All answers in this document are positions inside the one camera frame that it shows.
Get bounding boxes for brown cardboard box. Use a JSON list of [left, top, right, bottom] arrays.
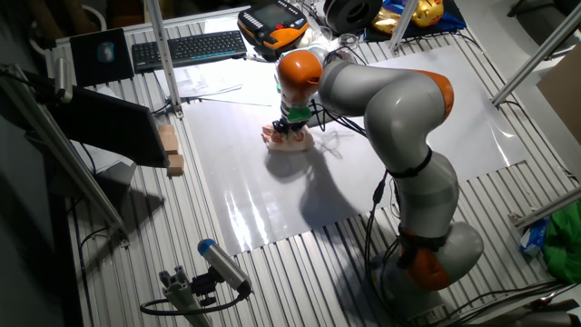
[[536, 42, 581, 147]]

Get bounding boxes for orange black teach pendant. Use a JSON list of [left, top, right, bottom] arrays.
[[236, 0, 311, 52]]

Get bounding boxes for aluminium frame post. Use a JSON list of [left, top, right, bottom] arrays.
[[491, 1, 581, 107], [0, 63, 131, 249], [158, 266, 214, 327], [389, 0, 420, 54], [144, 0, 185, 121], [512, 185, 581, 230]]

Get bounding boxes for empty glass beaker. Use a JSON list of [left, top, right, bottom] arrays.
[[316, 25, 336, 49]]

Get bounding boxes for glass beaker with brown liquid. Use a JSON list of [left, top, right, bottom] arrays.
[[336, 32, 361, 54]]

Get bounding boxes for white egg-shaped object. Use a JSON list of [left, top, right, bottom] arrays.
[[296, 26, 320, 48]]

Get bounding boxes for gold piggy bank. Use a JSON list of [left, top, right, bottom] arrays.
[[412, 0, 446, 29]]

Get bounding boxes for grey plastic table mat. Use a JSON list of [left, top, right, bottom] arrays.
[[181, 43, 533, 257]]

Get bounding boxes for pink cream cloth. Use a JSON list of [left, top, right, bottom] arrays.
[[261, 124, 316, 153]]

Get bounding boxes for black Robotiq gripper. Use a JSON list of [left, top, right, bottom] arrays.
[[271, 116, 302, 138]]

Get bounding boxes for blue tissue pack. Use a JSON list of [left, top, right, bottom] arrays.
[[518, 216, 552, 258]]

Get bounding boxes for silver depth camera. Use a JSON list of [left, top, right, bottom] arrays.
[[54, 55, 74, 104]]

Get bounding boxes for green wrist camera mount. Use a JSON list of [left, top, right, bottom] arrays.
[[273, 81, 315, 124]]

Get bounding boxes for large white paper sheet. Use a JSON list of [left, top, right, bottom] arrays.
[[153, 60, 274, 108]]

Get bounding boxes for black computer keyboard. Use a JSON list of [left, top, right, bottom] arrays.
[[131, 29, 249, 74]]

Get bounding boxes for black filament spool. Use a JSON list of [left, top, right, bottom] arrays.
[[322, 0, 385, 38]]

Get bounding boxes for silver camera with blue end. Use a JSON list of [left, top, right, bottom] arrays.
[[196, 237, 253, 297]]

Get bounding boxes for black floor cable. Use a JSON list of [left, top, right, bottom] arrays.
[[433, 280, 581, 326]]

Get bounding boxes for green fabric bag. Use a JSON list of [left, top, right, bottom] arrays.
[[541, 201, 581, 285]]

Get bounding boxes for small printed paper sheet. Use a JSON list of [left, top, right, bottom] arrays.
[[169, 63, 244, 99]]

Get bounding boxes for gold foil bag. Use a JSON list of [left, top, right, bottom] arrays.
[[371, 5, 406, 35]]

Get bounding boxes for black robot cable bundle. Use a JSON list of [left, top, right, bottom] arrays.
[[310, 45, 401, 320]]

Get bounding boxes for black camera clamp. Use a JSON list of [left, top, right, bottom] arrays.
[[190, 267, 220, 308]]

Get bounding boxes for grey computer mouse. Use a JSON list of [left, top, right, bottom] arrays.
[[95, 41, 116, 64]]

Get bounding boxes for dark blue cloth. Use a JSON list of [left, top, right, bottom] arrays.
[[362, 0, 468, 45]]

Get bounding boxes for black camera cable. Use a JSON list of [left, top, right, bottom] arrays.
[[139, 289, 249, 317]]

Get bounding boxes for black computer monitor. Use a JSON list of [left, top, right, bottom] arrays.
[[44, 84, 171, 188]]

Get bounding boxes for black mouse pad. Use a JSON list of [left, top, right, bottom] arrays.
[[68, 27, 136, 89]]

